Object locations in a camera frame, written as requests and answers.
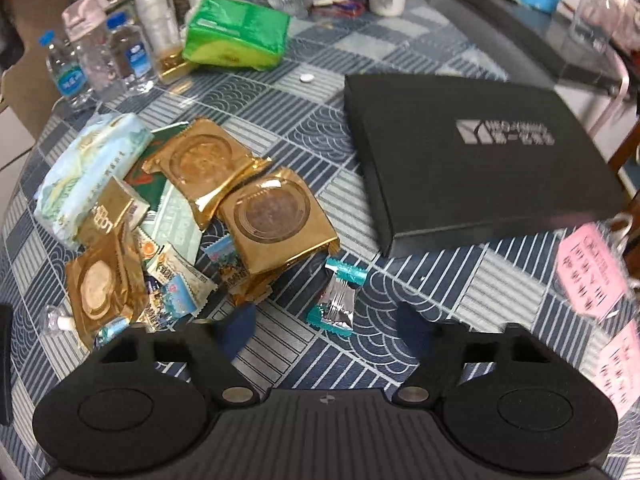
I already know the pink paper card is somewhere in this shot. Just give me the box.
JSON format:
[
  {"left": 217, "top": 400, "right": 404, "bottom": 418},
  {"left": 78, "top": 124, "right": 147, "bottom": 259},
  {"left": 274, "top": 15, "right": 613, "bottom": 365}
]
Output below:
[
  {"left": 556, "top": 223, "right": 627, "bottom": 321},
  {"left": 594, "top": 321, "right": 640, "bottom": 419}
]

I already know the light blue wet wipes pack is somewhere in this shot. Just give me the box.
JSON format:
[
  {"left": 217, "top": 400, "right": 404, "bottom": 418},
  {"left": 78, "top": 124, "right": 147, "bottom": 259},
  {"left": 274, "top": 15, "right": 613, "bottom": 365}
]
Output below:
[{"left": 35, "top": 113, "right": 153, "bottom": 250}]

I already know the clear water jug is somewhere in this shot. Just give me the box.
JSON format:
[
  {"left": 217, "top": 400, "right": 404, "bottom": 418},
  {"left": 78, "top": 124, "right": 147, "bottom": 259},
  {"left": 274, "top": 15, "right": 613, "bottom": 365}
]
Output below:
[{"left": 568, "top": 0, "right": 627, "bottom": 54}]

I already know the green tissue pack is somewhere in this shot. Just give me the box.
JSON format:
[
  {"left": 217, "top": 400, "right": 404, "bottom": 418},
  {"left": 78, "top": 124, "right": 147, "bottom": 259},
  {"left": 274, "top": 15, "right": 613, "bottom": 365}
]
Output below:
[{"left": 182, "top": 0, "right": 291, "bottom": 70}]

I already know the small clear dropper bottle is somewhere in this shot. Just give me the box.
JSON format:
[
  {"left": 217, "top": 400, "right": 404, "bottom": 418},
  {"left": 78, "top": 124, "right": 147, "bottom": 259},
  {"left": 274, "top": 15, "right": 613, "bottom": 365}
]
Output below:
[{"left": 42, "top": 306, "right": 76, "bottom": 335}]

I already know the gold snack box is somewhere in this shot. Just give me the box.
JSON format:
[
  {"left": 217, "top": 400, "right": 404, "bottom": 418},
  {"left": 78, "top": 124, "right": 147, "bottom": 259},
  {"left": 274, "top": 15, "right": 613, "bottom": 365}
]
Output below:
[{"left": 76, "top": 177, "right": 150, "bottom": 248}]

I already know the pink paper card near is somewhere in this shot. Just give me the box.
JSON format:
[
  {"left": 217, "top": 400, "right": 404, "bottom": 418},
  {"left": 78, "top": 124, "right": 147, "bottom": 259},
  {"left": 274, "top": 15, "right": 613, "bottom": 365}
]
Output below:
[{"left": 594, "top": 321, "right": 640, "bottom": 419}]

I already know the black box lid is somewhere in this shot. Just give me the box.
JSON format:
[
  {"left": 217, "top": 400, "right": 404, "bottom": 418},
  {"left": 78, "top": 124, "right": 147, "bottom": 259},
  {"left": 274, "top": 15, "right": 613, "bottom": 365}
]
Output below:
[{"left": 344, "top": 74, "right": 624, "bottom": 258}]

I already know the white mini fridge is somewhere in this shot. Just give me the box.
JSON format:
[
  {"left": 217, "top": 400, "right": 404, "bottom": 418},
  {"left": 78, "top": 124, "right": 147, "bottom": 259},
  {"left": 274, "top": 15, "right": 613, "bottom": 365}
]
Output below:
[{"left": 426, "top": 0, "right": 630, "bottom": 128}]

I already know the patterned blue tablecloth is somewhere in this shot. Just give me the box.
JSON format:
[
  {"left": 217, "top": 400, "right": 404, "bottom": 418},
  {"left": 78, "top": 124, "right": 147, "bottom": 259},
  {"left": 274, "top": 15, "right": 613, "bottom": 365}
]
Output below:
[{"left": 0, "top": 0, "right": 640, "bottom": 480}]

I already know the gold mooncake packet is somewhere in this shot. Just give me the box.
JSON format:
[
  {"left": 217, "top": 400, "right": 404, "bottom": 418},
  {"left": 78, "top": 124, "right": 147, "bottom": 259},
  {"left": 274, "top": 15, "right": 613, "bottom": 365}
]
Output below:
[
  {"left": 65, "top": 224, "right": 149, "bottom": 350},
  {"left": 142, "top": 118, "right": 272, "bottom": 230},
  {"left": 218, "top": 168, "right": 341, "bottom": 306}
]

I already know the teal silver candy wrapper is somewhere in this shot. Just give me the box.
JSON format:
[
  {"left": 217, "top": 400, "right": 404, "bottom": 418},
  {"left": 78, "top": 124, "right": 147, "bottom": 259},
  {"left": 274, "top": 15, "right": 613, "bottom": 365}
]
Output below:
[{"left": 306, "top": 258, "right": 368, "bottom": 338}]

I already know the small water bottle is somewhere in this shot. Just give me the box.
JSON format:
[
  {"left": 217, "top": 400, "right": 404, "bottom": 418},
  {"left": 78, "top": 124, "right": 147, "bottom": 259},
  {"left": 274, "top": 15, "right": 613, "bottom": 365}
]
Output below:
[
  {"left": 39, "top": 29, "right": 92, "bottom": 110},
  {"left": 106, "top": 12, "right": 155, "bottom": 94}
]

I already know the pink paper card far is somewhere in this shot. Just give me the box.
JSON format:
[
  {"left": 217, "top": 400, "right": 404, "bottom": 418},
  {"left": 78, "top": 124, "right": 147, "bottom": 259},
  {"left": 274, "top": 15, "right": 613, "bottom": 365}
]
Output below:
[{"left": 556, "top": 223, "right": 627, "bottom": 321}]

